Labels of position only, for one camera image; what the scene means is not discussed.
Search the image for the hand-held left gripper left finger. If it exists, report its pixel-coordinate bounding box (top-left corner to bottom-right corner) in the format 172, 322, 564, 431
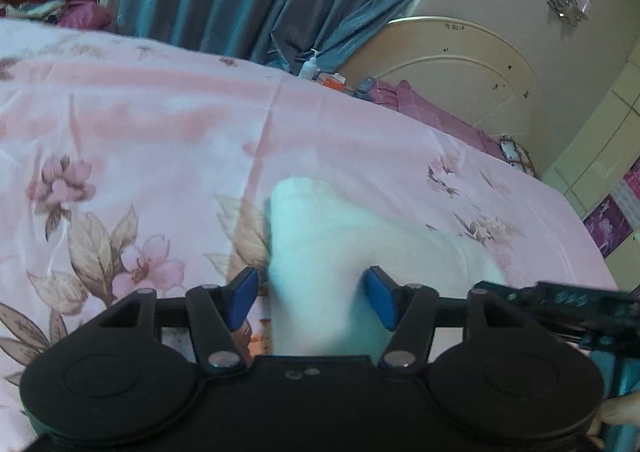
99, 266, 260, 377

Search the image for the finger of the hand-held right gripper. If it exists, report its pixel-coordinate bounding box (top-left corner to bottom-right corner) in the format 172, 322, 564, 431
472, 280, 540, 305

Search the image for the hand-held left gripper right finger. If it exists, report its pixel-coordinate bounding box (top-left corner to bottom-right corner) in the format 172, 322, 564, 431
363, 266, 527, 376

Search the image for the white knitted garment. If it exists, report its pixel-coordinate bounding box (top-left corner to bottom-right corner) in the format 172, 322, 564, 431
266, 175, 507, 359

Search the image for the person's right hand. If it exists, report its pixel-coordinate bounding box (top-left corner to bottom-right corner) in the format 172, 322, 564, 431
590, 394, 640, 439

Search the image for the patterned cushion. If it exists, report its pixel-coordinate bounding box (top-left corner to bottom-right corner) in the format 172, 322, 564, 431
499, 135, 537, 177

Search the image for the pink floral bedsheet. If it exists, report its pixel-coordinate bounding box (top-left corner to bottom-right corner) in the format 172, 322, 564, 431
0, 18, 622, 452

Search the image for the purple quilted blanket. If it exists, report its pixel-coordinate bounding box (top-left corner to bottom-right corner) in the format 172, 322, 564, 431
372, 78, 507, 162

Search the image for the cream arched bed board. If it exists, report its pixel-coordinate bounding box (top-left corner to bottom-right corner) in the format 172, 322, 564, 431
339, 16, 544, 139

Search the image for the white plastic bottle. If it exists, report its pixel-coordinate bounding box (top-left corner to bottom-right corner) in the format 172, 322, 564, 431
298, 49, 321, 81

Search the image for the magenta cloth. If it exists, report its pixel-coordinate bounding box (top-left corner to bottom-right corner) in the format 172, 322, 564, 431
56, 0, 113, 29

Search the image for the purple floral wall tile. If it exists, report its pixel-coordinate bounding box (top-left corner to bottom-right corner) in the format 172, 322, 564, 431
584, 166, 640, 261

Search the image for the silver wall ornament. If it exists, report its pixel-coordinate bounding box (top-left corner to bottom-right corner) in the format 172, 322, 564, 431
546, 0, 592, 25

